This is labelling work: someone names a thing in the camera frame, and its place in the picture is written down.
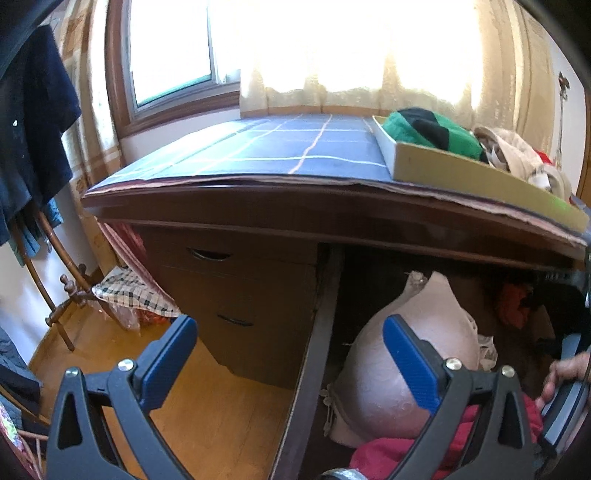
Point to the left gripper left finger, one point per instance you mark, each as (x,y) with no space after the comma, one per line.
(80,445)

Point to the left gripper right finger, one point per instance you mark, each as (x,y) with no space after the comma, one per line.
(499,445)

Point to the dark red garment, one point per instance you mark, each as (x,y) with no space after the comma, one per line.
(377,459)

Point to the bright red underwear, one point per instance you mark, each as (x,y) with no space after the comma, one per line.
(545,156)

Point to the beige white underwear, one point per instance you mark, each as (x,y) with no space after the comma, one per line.
(507,151)

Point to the green black striped underwear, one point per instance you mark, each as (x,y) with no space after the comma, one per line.
(430,129)

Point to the open desk drawer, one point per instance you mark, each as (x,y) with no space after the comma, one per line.
(343,295)

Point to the person's right hand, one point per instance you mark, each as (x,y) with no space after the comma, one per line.
(576,368)

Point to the grey jacket on floor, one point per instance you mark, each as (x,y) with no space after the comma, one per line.
(17,378)

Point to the small red cloth ball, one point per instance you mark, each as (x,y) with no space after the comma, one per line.
(511,309)

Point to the pink lace bra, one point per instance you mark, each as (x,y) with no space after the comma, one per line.
(370,399)

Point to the wooden coat rack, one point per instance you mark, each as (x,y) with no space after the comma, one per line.
(23,310)

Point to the checkered cloth bag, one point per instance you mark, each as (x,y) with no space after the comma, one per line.
(122,287)

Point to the dark wooden desk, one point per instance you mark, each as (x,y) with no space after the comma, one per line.
(245,258)

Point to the yellow cardboard tray box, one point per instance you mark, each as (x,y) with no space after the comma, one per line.
(438,169)

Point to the blue plaid table cloth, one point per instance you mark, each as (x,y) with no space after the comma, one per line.
(306,149)

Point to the dark navy hanging coat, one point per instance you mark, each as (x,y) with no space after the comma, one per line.
(38,105)

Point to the beige patterned curtain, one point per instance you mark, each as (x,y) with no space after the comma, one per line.
(479,63)

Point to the window with brown frame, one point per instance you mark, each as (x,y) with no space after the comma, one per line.
(170,60)

